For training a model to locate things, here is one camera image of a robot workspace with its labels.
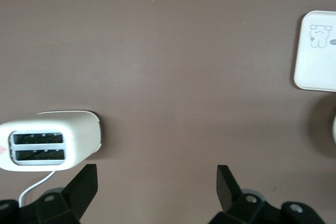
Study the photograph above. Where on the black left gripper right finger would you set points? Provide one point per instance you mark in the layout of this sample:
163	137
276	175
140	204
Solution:
228	195

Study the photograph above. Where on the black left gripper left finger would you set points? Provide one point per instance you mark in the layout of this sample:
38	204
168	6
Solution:
78	192

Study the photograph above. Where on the white round plate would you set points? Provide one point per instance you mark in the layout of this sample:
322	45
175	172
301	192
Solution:
334	129

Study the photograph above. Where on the white two-slot toaster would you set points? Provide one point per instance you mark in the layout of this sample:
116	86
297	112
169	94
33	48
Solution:
81	134

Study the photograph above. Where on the white tray with bear print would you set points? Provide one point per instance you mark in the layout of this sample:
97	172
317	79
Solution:
317	66

